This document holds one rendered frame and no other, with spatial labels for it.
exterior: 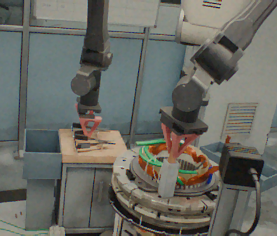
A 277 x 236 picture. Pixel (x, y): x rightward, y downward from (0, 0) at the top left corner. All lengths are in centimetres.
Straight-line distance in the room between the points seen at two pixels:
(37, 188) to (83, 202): 15
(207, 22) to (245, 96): 219
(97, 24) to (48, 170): 43
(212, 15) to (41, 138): 69
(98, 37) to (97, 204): 50
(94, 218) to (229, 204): 81
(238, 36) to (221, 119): 266
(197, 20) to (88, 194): 66
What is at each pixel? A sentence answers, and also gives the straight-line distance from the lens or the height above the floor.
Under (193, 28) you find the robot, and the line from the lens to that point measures 139.
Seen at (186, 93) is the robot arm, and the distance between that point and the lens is 76.
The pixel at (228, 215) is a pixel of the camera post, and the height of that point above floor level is 131.
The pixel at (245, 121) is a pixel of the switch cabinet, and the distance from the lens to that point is 361.
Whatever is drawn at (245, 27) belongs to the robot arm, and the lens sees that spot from 82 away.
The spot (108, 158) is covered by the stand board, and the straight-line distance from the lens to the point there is 118.
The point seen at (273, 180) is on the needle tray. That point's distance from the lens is 129.
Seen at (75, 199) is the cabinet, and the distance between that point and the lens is 124.
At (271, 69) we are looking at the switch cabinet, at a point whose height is 93.
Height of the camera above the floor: 159
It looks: 21 degrees down
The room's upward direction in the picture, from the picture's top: 8 degrees clockwise
